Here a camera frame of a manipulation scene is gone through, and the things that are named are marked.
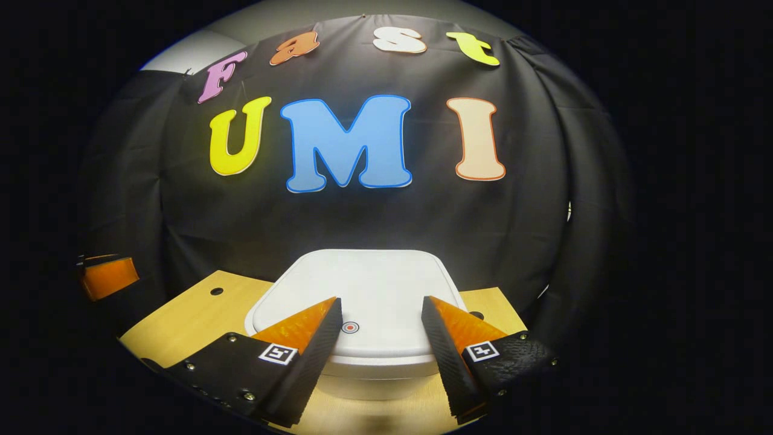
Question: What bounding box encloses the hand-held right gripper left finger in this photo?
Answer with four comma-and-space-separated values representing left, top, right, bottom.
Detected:
142, 297, 344, 428

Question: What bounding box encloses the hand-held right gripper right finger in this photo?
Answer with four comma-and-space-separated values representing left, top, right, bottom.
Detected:
421, 296, 559, 424

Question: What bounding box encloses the white desktop garbage bin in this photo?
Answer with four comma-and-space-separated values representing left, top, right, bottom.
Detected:
245, 249, 469, 401

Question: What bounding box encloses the wooden desktop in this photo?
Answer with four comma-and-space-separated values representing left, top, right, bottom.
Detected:
119, 270, 529, 435

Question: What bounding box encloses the black backdrop cloth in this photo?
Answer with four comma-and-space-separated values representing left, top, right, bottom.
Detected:
75, 15, 635, 339

